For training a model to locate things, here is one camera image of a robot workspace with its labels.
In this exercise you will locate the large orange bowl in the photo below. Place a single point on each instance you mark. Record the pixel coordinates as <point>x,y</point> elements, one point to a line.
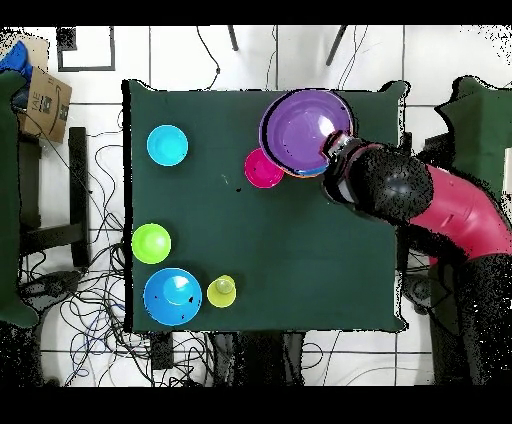
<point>300,175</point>

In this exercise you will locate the large purple bowl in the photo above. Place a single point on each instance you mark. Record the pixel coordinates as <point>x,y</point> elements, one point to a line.
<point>298,132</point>

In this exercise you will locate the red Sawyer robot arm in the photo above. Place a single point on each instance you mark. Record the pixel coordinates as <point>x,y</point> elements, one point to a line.
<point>460,212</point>

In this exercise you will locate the dark green tablecloth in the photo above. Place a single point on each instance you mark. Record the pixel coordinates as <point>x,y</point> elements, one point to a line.
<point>260,248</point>

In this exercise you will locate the small red bowl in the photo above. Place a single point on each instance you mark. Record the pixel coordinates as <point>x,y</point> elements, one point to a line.
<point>260,172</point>

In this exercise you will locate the yellow cup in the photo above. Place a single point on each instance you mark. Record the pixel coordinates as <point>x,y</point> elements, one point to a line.
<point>221,291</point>

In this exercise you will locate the small green bowl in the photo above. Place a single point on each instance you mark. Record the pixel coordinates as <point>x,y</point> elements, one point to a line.
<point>151,244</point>

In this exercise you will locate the small light blue bowl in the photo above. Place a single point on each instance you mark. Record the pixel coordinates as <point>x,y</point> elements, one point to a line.
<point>167,145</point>

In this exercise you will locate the black power box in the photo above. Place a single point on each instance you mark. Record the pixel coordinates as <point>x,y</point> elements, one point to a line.
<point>162,350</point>

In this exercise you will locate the black tripod leg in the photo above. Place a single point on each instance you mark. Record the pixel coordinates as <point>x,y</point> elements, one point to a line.
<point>233,40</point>
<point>336,46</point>

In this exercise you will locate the dark gray stand base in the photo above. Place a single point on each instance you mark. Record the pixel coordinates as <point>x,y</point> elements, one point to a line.
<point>418,290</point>

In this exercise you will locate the black stand base with knob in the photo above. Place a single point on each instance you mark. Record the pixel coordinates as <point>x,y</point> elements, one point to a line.
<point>52,286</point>

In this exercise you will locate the cardboard box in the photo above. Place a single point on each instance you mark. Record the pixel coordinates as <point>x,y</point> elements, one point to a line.
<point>46,108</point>

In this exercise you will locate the green covered side table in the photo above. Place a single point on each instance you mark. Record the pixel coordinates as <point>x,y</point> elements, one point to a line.
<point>8,200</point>
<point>480,128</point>

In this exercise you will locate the blue cloth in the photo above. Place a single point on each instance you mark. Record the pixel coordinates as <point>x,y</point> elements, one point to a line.
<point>18,60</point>

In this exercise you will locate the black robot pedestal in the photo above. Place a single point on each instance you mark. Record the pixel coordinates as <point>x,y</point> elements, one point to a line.
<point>256,360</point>

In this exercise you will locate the black bench frame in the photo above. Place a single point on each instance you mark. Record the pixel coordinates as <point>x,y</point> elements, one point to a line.
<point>78,180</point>

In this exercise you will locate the black square floor frame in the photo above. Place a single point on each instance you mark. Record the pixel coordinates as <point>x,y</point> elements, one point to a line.
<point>66,40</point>

